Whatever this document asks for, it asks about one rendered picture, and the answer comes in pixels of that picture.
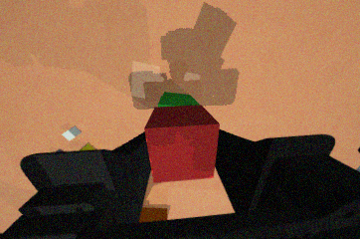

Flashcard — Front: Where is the white block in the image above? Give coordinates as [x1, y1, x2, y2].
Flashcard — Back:
[62, 127, 81, 141]

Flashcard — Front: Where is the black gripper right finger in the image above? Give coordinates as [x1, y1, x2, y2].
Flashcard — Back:
[215, 129, 335, 213]

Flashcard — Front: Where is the green block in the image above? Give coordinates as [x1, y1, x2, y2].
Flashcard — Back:
[163, 92, 194, 99]
[158, 96, 199, 107]

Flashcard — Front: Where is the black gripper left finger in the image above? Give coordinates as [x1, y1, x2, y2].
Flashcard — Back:
[21, 132, 151, 224]

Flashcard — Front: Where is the red block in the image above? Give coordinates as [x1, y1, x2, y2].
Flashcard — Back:
[144, 105, 220, 183]

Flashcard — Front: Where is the yellow block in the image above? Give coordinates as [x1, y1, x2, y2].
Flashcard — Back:
[80, 144, 95, 151]

